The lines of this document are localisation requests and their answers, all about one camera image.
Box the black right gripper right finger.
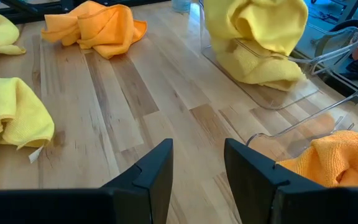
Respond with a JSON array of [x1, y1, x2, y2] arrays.
[[224, 138, 358, 224]]

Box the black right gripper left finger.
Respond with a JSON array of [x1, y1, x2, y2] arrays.
[[0, 138, 174, 224]]

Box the orange microfiber towel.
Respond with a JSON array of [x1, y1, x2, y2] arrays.
[[277, 130, 358, 189], [41, 0, 148, 60]]

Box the clear plastic basket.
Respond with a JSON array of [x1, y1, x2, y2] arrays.
[[199, 0, 358, 110], [246, 73, 358, 162]]

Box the black vacuum hose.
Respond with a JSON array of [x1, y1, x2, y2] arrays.
[[329, 19, 358, 37]]

